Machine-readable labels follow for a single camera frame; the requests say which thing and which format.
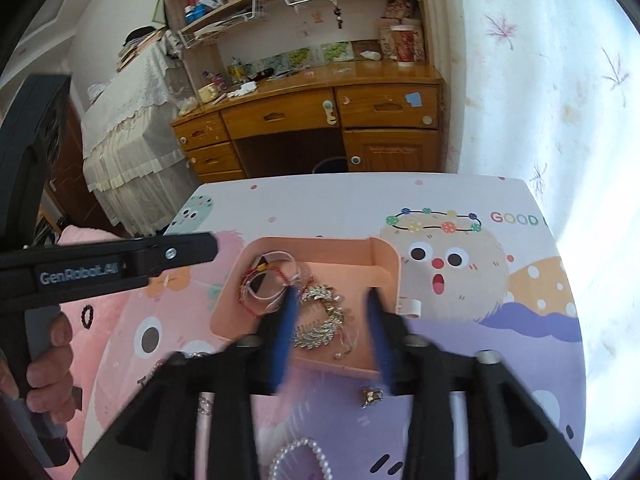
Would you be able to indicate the gold leaf hair comb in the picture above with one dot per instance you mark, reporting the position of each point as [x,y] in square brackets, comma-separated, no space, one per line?
[320,320]

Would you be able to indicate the dark waste bin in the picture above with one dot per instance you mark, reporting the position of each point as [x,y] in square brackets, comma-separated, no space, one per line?
[330,165]

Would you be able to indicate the white lace cloth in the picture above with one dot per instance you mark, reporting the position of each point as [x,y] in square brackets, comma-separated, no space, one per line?
[135,125]

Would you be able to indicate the wooden desk with hutch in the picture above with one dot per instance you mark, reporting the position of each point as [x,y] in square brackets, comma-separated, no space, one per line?
[320,110]

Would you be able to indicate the cartoon printed table mat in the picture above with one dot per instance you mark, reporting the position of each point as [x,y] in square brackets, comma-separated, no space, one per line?
[475,310]

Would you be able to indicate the red paper cup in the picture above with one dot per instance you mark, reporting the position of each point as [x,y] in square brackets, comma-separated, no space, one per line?
[406,42]

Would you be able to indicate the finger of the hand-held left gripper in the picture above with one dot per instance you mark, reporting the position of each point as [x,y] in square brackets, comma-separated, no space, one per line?
[180,252]

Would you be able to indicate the pink jewelry tray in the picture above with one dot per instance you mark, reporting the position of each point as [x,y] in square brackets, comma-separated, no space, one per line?
[320,280]

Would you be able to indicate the person's left hand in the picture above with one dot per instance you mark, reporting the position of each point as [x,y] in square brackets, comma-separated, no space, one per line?
[50,375]

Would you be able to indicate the rhinestone hair clip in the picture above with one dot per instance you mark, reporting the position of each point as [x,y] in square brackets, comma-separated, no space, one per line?
[205,402]

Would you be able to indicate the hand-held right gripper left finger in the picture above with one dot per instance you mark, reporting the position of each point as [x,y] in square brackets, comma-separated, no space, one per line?
[283,330]

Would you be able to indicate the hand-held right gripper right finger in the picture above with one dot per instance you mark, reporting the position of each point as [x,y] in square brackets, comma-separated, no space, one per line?
[378,330]

